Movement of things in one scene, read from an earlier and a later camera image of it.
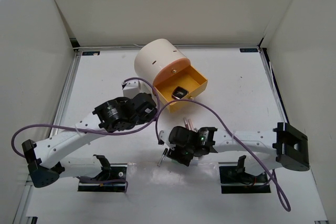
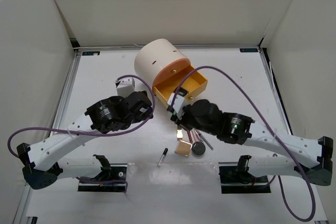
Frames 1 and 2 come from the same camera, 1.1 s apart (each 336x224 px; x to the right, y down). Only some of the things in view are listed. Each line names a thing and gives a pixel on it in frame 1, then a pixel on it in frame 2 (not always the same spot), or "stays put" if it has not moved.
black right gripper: (174, 153) → (182, 122)
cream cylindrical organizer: (151, 56) stays put
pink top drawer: (171, 70) stays put
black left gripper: (146, 118) stays put
